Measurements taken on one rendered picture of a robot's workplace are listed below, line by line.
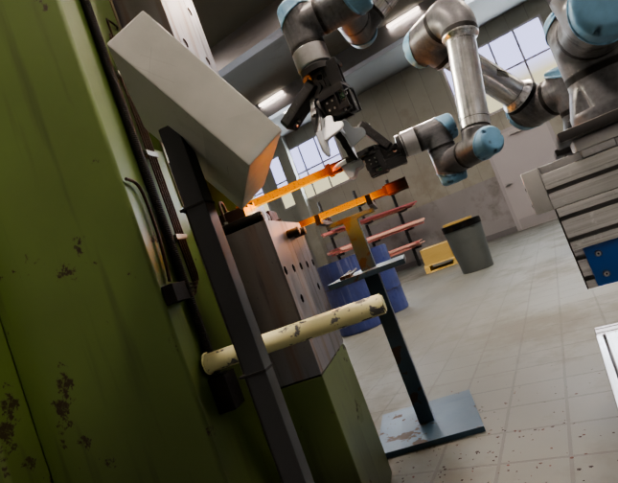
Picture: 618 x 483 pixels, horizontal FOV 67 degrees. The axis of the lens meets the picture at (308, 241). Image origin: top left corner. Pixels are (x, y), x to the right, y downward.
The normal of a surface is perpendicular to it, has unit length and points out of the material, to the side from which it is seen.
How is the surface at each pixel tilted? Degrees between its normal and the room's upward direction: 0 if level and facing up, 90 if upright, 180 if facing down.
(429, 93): 90
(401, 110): 90
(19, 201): 90
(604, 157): 90
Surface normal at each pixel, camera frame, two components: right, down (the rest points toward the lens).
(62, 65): -0.23, 0.02
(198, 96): 0.18, -0.13
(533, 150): -0.46, 0.11
